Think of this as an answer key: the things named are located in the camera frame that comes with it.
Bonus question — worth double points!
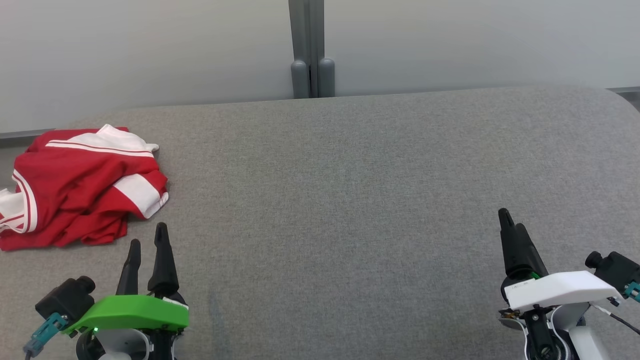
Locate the left camera cable teal plug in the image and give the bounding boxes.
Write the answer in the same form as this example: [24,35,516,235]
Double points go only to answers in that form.
[23,312,68,360]

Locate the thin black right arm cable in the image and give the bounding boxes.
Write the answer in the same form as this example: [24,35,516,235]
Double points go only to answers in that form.
[590,301,640,335]

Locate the red basketball jersey black numbers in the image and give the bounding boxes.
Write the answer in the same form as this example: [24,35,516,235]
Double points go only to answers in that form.
[0,124,161,252]

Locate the grey partition post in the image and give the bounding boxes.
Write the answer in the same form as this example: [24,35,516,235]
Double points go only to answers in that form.
[288,0,325,98]

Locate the grey round post cap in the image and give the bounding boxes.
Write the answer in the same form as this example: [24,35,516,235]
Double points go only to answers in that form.
[291,60,311,99]
[318,57,336,98]

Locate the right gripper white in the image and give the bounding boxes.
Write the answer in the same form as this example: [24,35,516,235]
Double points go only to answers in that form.
[498,208,623,312]

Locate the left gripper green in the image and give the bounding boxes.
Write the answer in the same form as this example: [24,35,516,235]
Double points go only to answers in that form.
[62,222,190,336]

